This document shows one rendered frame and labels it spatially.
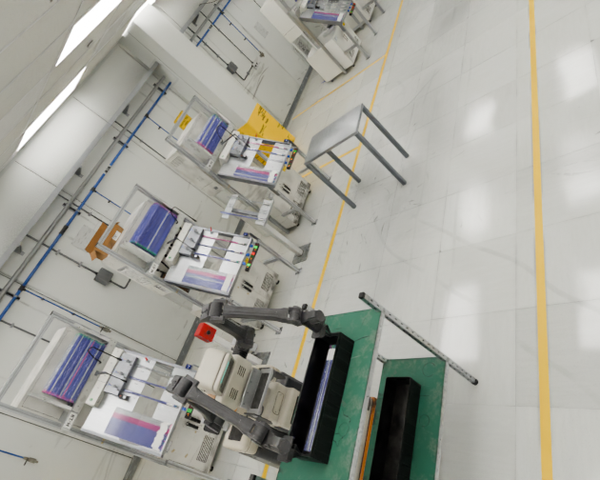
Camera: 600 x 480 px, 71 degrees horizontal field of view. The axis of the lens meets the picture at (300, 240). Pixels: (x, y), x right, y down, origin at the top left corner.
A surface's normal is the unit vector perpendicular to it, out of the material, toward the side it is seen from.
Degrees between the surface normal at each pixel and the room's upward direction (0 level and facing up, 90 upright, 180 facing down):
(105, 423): 47
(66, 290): 90
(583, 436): 0
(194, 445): 93
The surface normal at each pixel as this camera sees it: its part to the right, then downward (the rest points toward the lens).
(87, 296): 0.66, -0.25
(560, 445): -0.70, -0.54
